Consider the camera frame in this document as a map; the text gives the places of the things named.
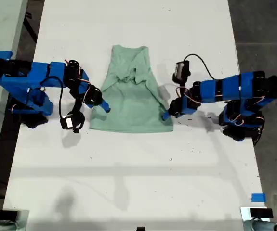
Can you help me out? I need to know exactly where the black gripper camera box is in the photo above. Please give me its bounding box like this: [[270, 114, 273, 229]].
[[175, 60, 191, 78], [60, 115, 75, 131]]

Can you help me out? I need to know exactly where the black camera cable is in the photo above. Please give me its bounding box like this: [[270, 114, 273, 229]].
[[183, 53, 217, 80], [40, 76, 66, 120]]

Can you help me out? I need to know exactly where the black power cable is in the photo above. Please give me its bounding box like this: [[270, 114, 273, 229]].
[[252, 117, 266, 147]]

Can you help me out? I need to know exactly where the blue tape patch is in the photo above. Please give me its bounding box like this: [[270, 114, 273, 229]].
[[251, 193, 266, 203]]

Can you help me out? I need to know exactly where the pale green T-shirt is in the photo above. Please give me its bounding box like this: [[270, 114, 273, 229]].
[[89, 44, 174, 133]]

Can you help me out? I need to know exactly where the grey metal tube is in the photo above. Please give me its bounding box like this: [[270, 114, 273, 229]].
[[0, 221, 18, 231], [243, 219, 277, 231]]

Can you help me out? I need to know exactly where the small black box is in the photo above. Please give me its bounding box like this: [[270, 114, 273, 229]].
[[0, 210, 19, 221], [249, 208, 274, 218]]

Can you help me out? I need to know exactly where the black camera stalk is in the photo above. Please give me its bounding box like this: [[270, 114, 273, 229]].
[[68, 91, 86, 134], [171, 72, 192, 97]]

